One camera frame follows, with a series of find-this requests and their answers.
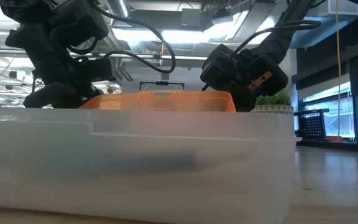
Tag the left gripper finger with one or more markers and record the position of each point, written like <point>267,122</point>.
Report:
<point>90,93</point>
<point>51,96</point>

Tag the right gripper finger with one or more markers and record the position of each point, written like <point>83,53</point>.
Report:
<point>244,99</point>

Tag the orange perforated tray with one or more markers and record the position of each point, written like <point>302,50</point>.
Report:
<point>166,101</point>

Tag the clear plastic storage box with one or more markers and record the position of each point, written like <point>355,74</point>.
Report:
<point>135,186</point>

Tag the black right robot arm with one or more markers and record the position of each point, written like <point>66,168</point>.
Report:
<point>281,40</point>

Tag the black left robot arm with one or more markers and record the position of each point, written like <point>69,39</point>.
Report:
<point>51,15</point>

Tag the green plant in patterned pot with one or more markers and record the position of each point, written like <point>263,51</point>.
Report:
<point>272,100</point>

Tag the black perforated crate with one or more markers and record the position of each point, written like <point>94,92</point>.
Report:
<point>312,124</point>

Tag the grey ceiling box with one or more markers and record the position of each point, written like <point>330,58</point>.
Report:
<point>191,17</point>

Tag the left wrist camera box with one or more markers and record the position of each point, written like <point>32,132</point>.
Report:
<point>99,70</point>

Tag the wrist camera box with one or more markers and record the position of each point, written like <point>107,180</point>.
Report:
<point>99,70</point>
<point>216,73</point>

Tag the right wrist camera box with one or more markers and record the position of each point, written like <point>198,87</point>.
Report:
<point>216,73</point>

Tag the low black rig frame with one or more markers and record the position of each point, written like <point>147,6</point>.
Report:
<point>162,83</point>

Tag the long ceiling light rail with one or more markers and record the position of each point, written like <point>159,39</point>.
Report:
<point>185,57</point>

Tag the large silver rectangular duct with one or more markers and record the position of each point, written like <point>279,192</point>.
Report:
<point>337,34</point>

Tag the small silver round duct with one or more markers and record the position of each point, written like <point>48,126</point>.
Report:
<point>120,7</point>

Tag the grey rectangular duct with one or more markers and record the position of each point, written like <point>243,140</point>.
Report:
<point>154,18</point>

